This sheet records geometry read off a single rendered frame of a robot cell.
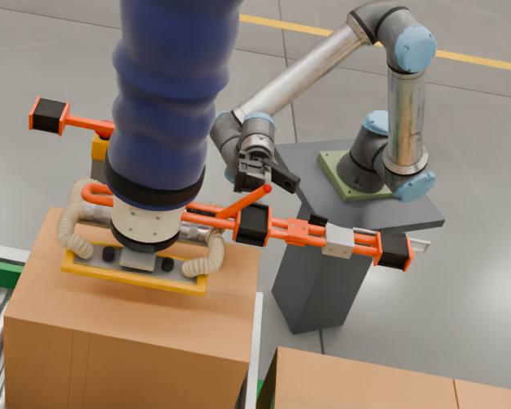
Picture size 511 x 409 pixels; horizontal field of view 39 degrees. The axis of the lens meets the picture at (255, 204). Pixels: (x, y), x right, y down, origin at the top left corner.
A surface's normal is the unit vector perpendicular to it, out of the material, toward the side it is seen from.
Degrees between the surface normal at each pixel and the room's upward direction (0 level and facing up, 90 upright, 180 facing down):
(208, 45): 84
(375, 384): 0
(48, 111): 0
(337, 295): 90
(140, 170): 97
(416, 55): 87
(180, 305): 0
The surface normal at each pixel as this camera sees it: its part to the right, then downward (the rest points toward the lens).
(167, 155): 0.43, 0.43
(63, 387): -0.07, 0.65
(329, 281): 0.36, 0.68
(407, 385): 0.22, -0.73
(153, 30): -0.33, 0.42
